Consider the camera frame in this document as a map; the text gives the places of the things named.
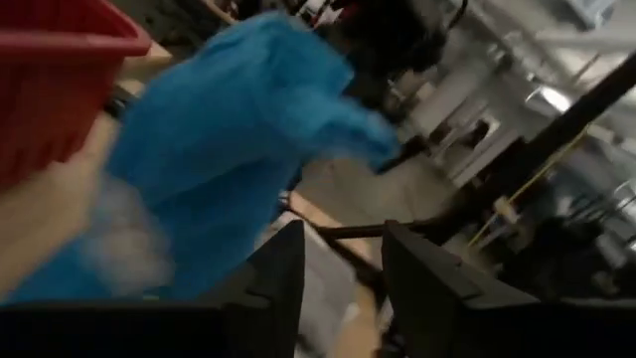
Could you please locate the red plastic laundry basket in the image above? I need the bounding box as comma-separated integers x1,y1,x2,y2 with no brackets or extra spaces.
0,0,153,190

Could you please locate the black aluminium rig frame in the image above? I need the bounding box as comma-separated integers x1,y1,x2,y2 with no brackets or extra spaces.
446,52,636,240

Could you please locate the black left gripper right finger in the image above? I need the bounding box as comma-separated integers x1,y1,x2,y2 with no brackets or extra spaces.
381,220,541,358

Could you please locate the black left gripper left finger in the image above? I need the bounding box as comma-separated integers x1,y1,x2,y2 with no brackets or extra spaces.
218,220,307,358

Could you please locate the bright blue garment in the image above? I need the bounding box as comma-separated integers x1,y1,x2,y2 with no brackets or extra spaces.
0,9,403,305

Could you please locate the white lace garment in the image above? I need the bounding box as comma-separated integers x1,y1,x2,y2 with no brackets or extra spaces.
83,188,175,299

